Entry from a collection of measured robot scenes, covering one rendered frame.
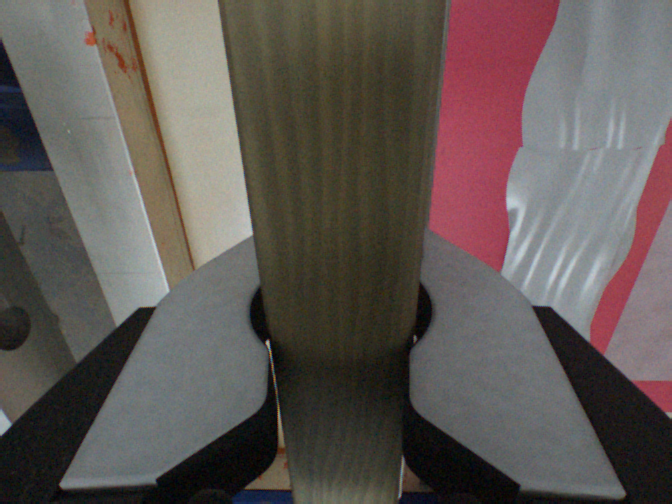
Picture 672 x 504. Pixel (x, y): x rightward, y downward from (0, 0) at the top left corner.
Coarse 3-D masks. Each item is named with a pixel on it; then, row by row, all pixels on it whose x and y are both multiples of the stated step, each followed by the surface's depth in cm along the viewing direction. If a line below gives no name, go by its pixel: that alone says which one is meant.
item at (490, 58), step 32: (480, 0) 17; (512, 0) 17; (544, 0) 17; (448, 32) 18; (480, 32) 18; (512, 32) 18; (544, 32) 18; (448, 64) 18; (480, 64) 18; (512, 64) 18; (448, 96) 19; (480, 96) 19; (512, 96) 19; (448, 128) 20; (480, 128) 20; (512, 128) 20
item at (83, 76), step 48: (0, 0) 15; (48, 0) 15; (96, 0) 15; (48, 48) 15; (96, 48) 15; (48, 96) 16; (96, 96) 16; (144, 96) 19; (48, 144) 17; (96, 144) 17; (144, 144) 19; (96, 192) 18; (144, 192) 19; (96, 240) 20; (144, 240) 20; (144, 288) 21; (288, 480) 31
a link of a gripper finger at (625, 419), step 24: (552, 312) 8; (552, 336) 7; (576, 336) 7; (576, 360) 7; (600, 360) 7; (576, 384) 6; (600, 384) 6; (624, 384) 6; (600, 408) 6; (624, 408) 6; (648, 408) 6; (600, 432) 6; (624, 432) 6; (648, 432) 6; (624, 456) 5; (648, 456) 5; (624, 480) 5; (648, 480) 5
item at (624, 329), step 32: (448, 160) 21; (480, 160) 21; (512, 160) 21; (448, 192) 22; (480, 192) 22; (448, 224) 23; (480, 224) 23; (640, 224) 22; (480, 256) 24; (640, 256) 23; (608, 288) 24; (640, 288) 24; (608, 320) 26; (640, 320) 26; (608, 352) 27; (640, 352) 27; (640, 384) 29
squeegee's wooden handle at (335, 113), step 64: (256, 0) 5; (320, 0) 5; (384, 0) 5; (256, 64) 5; (320, 64) 5; (384, 64) 5; (256, 128) 6; (320, 128) 5; (384, 128) 5; (256, 192) 6; (320, 192) 6; (384, 192) 6; (256, 256) 7; (320, 256) 6; (384, 256) 6; (320, 320) 7; (384, 320) 7; (320, 384) 8; (384, 384) 8; (320, 448) 9; (384, 448) 9
